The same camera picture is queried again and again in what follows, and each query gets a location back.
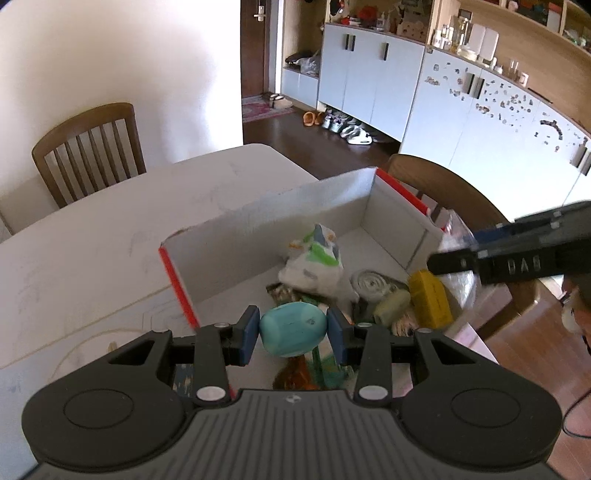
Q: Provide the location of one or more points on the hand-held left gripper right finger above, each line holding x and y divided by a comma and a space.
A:
336, 337

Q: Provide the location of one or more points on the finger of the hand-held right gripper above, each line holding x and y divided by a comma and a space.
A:
455, 263
496, 233

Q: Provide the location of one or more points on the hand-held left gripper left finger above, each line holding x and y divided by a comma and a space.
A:
249, 337

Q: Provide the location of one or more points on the teal egg-shaped toy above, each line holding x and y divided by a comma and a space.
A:
291, 327

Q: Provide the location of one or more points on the yellow snack packet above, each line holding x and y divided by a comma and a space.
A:
431, 300

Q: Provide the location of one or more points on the dark printed packet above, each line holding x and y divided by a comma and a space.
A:
281, 293

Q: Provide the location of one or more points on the olive green packet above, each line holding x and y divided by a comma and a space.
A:
392, 304

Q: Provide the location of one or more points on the white green wrapper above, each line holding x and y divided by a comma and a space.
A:
309, 267

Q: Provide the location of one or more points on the red cardboard box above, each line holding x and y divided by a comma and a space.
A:
258, 217

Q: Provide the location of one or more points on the person's right hand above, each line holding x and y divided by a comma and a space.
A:
575, 307

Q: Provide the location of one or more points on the wooden slatted chair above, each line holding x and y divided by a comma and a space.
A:
83, 120
443, 177

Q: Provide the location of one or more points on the dark blue speckled pouch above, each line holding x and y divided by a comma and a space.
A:
184, 383

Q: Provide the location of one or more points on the row of shoes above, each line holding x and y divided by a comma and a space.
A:
348, 129

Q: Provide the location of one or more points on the orange slippers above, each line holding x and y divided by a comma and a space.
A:
312, 118

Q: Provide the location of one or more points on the patterned door rug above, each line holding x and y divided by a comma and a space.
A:
261, 112

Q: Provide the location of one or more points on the beige slippers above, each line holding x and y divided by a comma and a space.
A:
277, 101

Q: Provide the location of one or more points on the dark wooden door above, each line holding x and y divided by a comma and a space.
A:
254, 60

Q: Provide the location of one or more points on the silver door lock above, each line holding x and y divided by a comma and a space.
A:
260, 13

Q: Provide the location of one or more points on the white wall cabinet unit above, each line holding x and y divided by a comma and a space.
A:
369, 83

